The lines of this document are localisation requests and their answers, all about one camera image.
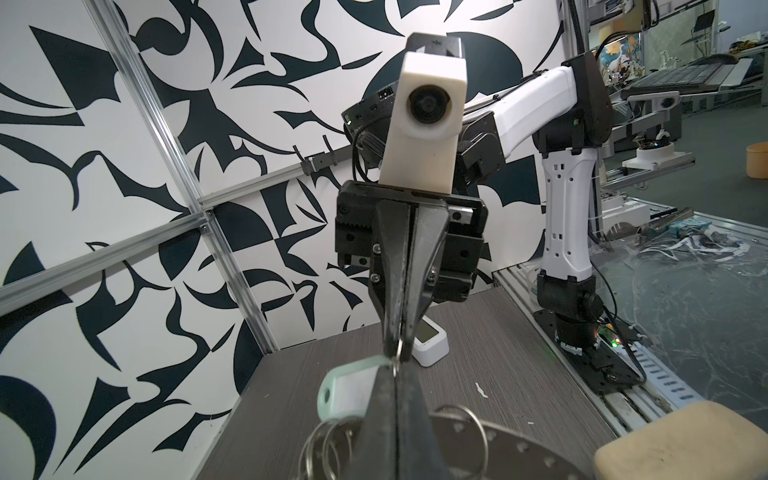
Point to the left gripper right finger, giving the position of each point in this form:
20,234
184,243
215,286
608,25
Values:
418,452

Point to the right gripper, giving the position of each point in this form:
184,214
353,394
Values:
404,264

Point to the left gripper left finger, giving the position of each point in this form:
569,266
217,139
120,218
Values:
375,450

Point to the pale green key tag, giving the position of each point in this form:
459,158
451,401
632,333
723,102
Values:
346,390

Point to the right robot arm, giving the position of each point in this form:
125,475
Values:
567,113

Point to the white digital timer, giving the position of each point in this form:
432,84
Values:
430,343

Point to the beige eyeglass case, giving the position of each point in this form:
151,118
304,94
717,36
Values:
704,440

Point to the wall hook rail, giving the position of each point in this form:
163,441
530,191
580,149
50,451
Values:
330,157

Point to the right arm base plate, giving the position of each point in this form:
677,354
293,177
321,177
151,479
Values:
602,369

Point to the white cable duct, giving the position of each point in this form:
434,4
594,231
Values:
664,383

